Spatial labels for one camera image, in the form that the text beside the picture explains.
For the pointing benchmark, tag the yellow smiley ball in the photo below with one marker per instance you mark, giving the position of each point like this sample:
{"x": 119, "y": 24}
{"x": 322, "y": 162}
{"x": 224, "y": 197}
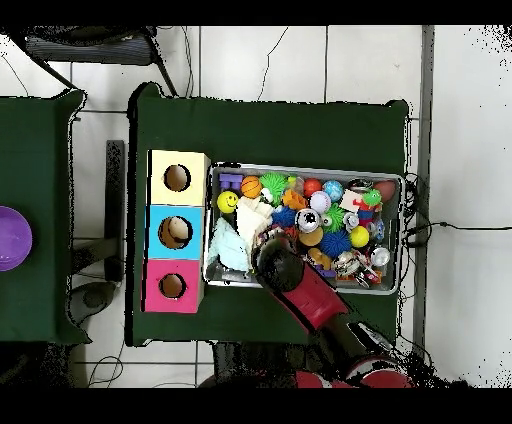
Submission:
{"x": 227, "y": 201}

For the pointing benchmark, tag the white baseball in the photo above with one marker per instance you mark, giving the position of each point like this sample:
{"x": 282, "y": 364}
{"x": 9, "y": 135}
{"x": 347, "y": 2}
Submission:
{"x": 320, "y": 202}

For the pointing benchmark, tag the grey stand foot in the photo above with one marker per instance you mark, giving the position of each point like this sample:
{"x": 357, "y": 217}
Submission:
{"x": 94, "y": 300}

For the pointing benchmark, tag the crushed silver can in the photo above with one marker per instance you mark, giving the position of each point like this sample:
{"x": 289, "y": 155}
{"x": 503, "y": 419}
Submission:
{"x": 308, "y": 220}

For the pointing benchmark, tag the blue spiky ball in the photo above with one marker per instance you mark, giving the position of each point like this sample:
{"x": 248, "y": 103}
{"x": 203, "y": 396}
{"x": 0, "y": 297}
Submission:
{"x": 335, "y": 243}

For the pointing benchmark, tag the cream cloth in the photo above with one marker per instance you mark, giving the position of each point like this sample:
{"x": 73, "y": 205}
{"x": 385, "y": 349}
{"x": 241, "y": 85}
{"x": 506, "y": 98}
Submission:
{"x": 250, "y": 218}

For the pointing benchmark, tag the shallow clear mesh bin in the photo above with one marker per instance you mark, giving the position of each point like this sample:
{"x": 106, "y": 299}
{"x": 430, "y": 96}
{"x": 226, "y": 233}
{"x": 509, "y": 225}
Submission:
{"x": 224, "y": 278}

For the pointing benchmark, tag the purple bowl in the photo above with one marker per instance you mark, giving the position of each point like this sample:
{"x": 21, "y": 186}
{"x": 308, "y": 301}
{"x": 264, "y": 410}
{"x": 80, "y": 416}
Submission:
{"x": 12, "y": 240}

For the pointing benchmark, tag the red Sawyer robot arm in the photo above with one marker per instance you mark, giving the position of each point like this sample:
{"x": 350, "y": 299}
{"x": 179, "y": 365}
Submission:
{"x": 316, "y": 300}

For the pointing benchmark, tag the wooden box with three holes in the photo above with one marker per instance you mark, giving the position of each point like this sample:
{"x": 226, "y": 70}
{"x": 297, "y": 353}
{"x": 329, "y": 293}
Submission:
{"x": 176, "y": 200}

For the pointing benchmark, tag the dark green table cloth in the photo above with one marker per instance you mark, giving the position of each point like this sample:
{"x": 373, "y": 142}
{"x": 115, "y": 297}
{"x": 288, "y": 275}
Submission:
{"x": 260, "y": 132}
{"x": 36, "y": 160}

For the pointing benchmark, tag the blue globe ball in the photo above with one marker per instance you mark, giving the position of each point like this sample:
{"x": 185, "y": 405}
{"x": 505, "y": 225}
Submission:
{"x": 333, "y": 190}

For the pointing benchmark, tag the black chair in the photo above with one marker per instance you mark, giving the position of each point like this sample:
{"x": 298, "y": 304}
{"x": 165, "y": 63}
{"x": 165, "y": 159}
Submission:
{"x": 88, "y": 50}

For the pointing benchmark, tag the small orange basketball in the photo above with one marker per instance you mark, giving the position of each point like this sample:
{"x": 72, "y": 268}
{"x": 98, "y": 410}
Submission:
{"x": 251, "y": 186}

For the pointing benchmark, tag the light blue cloth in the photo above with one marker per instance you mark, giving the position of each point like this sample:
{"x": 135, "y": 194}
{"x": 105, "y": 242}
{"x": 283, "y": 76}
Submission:
{"x": 228, "y": 246}

